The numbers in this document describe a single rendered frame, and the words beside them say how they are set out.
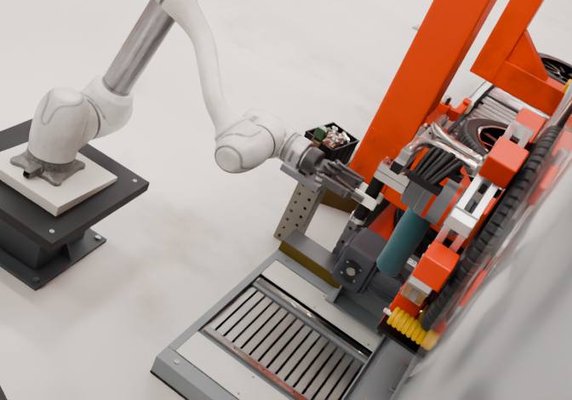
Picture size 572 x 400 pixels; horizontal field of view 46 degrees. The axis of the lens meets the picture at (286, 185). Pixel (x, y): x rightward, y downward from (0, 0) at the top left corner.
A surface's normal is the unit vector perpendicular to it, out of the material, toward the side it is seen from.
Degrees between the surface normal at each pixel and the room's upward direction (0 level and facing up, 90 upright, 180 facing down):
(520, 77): 90
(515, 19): 90
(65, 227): 0
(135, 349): 0
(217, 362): 0
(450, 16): 90
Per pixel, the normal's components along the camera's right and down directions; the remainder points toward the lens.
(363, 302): -0.46, 0.33
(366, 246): 0.36, -0.78
